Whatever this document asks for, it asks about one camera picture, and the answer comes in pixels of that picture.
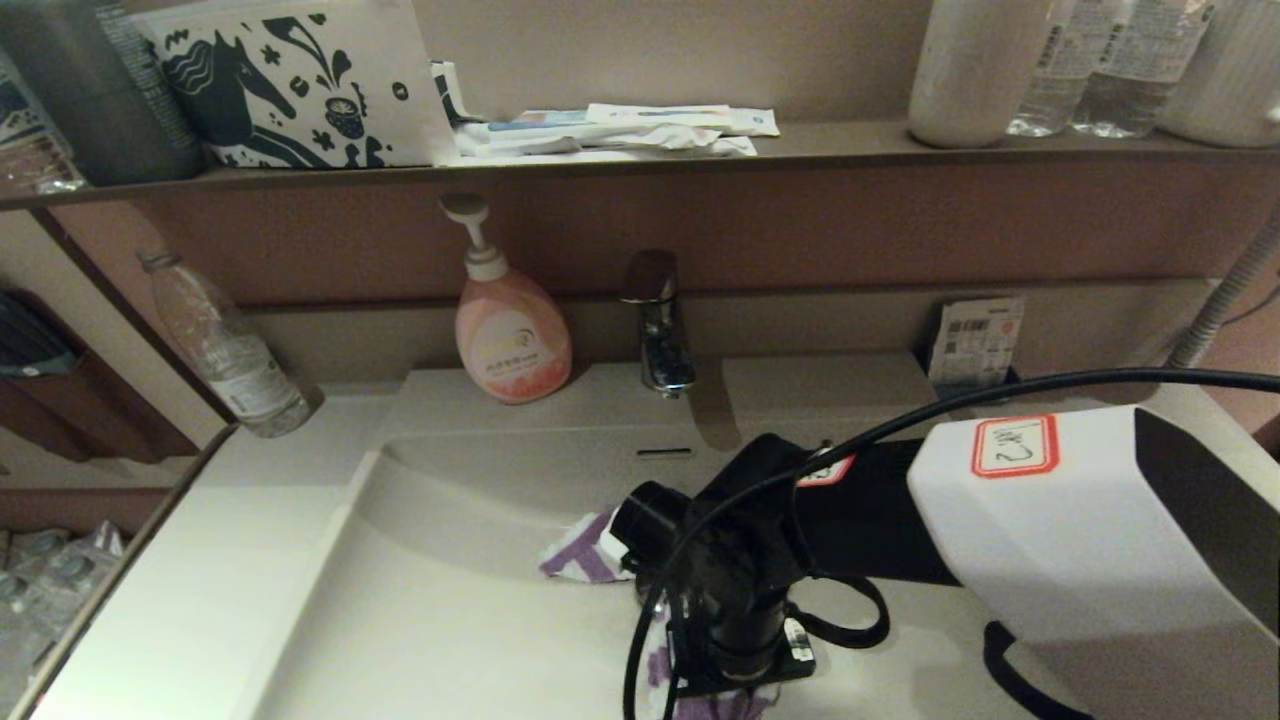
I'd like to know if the purple white striped towel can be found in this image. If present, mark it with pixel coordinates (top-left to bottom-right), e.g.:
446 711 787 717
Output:
540 508 776 720

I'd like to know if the chrome sink faucet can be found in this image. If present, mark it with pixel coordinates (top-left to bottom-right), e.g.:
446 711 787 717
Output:
620 250 697 399

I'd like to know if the white sink basin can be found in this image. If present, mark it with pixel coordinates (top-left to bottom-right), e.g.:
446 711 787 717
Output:
250 355 1101 720

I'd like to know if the small dark blue holder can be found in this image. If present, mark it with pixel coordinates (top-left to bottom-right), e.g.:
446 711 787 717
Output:
925 350 1023 393

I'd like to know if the white printed paper card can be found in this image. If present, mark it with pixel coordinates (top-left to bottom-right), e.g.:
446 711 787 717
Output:
930 297 1027 389

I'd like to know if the pink soap pump bottle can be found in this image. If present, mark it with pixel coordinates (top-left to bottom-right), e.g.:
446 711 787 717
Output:
440 194 574 405

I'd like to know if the white toothbrush packet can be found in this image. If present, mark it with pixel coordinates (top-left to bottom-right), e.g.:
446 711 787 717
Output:
586 103 781 138

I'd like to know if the blue printed packet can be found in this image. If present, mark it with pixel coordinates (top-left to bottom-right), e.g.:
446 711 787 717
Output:
488 109 599 135

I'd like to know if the empty clear plastic bottle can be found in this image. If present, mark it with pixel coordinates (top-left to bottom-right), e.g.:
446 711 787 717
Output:
140 247 313 439

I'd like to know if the white cylinder bottle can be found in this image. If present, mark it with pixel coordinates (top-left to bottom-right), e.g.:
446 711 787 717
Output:
908 0 1053 149

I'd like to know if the small white green box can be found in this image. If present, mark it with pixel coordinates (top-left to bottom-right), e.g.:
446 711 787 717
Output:
430 60 486 129

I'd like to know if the clear labelled water bottle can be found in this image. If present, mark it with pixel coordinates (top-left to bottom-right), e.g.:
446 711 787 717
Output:
1068 0 1216 140
1006 0 1098 138

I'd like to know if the white horse print box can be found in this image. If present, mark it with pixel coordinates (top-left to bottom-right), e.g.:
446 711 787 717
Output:
130 0 461 170

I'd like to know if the white ribbed container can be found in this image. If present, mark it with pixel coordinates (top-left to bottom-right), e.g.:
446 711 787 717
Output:
1155 0 1280 148

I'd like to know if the dark grey cylinder container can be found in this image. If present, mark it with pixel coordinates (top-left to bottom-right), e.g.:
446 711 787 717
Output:
0 0 161 187

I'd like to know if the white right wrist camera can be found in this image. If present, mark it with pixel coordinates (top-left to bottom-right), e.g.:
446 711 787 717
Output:
608 480 696 581

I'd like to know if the brown wall shelf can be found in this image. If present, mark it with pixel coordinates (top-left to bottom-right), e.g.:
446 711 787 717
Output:
0 120 1280 213

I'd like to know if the grey corrugated hose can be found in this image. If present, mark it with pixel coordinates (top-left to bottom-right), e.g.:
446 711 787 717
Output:
1170 205 1280 371

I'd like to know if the thin dark wire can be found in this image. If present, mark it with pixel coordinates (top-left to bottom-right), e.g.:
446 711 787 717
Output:
1230 275 1280 331

